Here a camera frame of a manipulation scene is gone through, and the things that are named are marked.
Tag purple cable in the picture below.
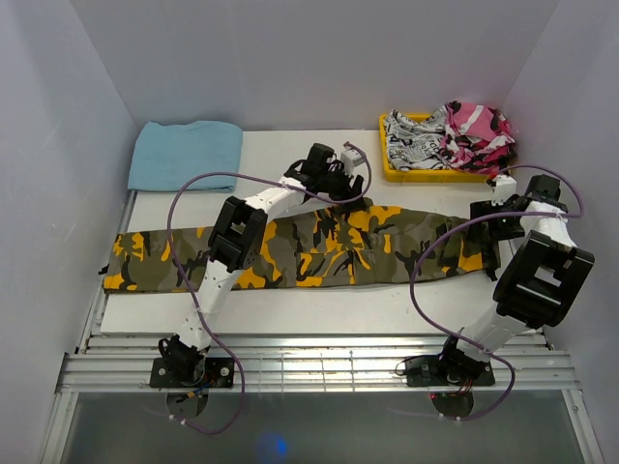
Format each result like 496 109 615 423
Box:
166 142 373 434
408 163 585 422

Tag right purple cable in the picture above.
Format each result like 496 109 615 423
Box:
408 163 585 422

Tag newspaper print trousers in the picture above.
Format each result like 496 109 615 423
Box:
383 106 448 172

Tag folded light blue cloth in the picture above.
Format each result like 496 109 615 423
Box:
128 121 243 192

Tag pink camouflage trousers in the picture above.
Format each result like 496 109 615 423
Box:
438 101 516 176

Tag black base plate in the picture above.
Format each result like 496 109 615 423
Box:
395 355 495 387
148 358 235 390

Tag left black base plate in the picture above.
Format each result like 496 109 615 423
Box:
148 358 235 390

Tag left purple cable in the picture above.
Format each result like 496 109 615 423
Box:
166 142 373 434

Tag aluminium mounting rail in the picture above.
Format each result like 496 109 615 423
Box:
57 332 579 393

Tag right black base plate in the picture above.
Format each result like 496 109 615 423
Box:
395 355 495 387

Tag yellow camouflage trousers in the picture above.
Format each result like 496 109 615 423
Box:
102 204 501 293

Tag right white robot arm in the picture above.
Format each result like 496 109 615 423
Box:
436 174 595 384

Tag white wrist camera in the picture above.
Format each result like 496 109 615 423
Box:
486 174 517 206
339 141 367 176

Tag yellow plastic tray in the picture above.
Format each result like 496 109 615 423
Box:
379 112 490 183

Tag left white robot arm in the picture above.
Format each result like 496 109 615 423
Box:
159 142 371 387

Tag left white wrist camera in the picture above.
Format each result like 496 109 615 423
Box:
339 141 367 176

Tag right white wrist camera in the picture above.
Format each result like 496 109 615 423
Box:
486 174 517 206

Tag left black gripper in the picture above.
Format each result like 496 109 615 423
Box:
318 162 366 212

